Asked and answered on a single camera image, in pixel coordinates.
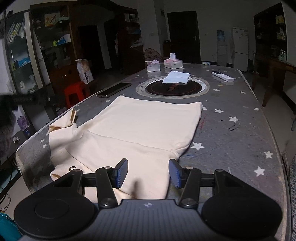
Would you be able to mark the dark wooden side table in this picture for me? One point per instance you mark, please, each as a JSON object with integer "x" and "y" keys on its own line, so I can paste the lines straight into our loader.
{"x": 271, "y": 73}

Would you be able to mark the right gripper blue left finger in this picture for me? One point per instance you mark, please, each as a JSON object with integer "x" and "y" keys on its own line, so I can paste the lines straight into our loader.
{"x": 119, "y": 173}

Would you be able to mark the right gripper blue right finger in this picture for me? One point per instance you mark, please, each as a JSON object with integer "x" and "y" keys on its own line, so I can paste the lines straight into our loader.
{"x": 176, "y": 173}

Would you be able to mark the dark wooden shelf cabinet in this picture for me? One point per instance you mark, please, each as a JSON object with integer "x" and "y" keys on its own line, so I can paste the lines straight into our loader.
{"x": 270, "y": 32}

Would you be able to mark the cream beige sweater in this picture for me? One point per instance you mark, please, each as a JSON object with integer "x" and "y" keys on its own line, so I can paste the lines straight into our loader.
{"x": 146, "y": 133}

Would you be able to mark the water dispenser with blue bottle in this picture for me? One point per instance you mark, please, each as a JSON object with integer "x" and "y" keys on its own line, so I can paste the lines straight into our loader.
{"x": 221, "y": 48}

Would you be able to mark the red plastic stool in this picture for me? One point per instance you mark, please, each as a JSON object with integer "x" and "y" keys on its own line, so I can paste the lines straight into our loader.
{"x": 80, "y": 89}

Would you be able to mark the white refrigerator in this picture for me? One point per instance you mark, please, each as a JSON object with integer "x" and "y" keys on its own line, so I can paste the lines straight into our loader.
{"x": 240, "y": 48}

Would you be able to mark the black smartphone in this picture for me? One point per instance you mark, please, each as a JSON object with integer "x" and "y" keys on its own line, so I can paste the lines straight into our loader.
{"x": 109, "y": 91}

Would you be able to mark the dark wooden door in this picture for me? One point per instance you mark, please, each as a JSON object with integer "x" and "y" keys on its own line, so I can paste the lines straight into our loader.
{"x": 184, "y": 36}

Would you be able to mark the white remote control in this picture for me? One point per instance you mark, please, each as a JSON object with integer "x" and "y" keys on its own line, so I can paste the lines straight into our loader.
{"x": 223, "y": 76}

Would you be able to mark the white paper bag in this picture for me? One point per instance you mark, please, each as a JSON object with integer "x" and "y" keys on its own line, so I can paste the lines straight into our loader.
{"x": 84, "y": 71}

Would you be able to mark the small pink white box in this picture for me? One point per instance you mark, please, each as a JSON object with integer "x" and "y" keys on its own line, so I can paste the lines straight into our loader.
{"x": 153, "y": 66}

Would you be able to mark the pink tissue box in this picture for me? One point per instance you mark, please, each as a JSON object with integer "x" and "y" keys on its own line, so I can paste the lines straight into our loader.
{"x": 173, "y": 62}

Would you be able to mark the round black induction cooktop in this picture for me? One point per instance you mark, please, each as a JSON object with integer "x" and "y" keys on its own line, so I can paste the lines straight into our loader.
{"x": 155, "y": 88}

